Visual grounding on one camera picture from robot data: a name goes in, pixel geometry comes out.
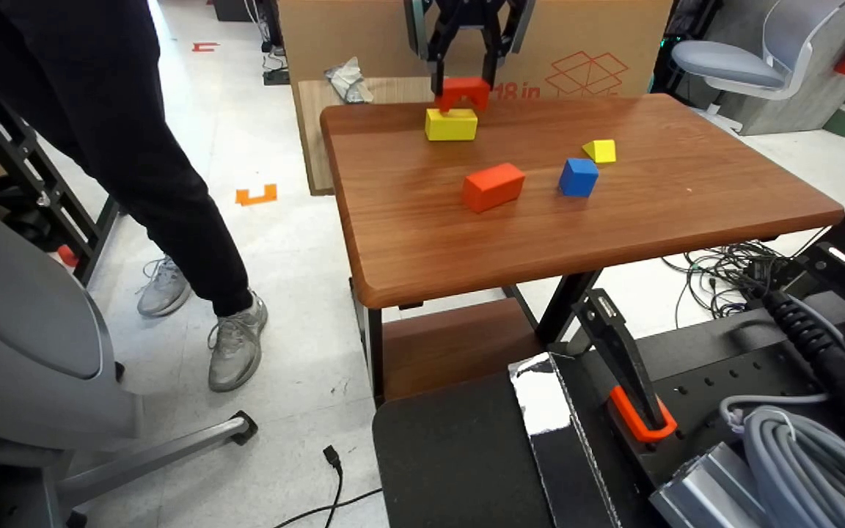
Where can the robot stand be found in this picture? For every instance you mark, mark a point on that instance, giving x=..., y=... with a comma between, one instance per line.
x=459, y=455

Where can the crumpled plastic bag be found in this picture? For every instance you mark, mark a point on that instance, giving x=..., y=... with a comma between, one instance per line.
x=348, y=79

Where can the yellow wedge block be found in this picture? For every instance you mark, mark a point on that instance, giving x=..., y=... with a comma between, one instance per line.
x=601, y=152

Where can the grey office chair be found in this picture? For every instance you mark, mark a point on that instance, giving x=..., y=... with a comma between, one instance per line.
x=19, y=337

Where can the blue cube block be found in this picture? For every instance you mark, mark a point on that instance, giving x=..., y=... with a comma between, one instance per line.
x=577, y=179

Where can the orange rectangular block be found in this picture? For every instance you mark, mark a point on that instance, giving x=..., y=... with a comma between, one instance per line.
x=492, y=188

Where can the silver aluminium profile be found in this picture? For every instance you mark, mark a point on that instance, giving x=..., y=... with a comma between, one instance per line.
x=708, y=491

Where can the black clamp with orange tip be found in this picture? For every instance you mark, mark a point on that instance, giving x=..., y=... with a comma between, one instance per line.
x=624, y=352

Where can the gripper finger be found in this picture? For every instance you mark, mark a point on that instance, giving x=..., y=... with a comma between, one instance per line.
x=505, y=40
x=439, y=44

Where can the wooden board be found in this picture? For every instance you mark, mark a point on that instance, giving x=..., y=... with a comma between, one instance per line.
x=316, y=139

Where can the person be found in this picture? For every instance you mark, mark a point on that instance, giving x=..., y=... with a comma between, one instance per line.
x=122, y=132

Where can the white and grey chair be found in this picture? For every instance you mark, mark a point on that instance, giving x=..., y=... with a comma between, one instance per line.
x=730, y=66

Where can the yellow rectangular block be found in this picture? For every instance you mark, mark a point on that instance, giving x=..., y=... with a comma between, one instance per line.
x=451, y=126

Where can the black metal rack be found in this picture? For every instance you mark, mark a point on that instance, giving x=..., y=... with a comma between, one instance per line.
x=23, y=158

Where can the orange arch block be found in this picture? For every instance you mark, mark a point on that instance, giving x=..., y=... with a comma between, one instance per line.
x=463, y=89

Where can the large cardboard box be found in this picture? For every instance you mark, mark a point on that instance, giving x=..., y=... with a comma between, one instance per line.
x=349, y=33

